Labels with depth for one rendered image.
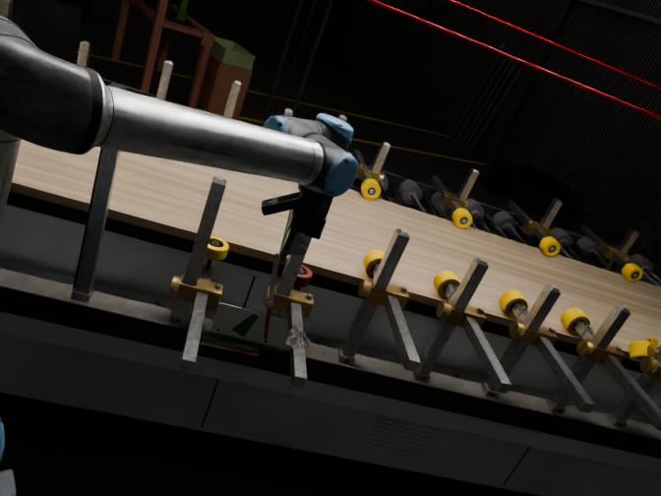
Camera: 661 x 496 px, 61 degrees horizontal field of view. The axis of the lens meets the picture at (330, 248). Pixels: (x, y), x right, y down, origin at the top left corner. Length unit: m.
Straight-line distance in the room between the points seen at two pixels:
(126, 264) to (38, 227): 0.26
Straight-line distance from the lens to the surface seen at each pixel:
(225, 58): 6.15
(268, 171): 1.00
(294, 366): 1.33
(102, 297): 1.66
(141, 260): 1.79
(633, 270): 3.09
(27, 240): 1.85
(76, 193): 1.72
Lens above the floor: 1.65
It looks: 24 degrees down
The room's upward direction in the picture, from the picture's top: 22 degrees clockwise
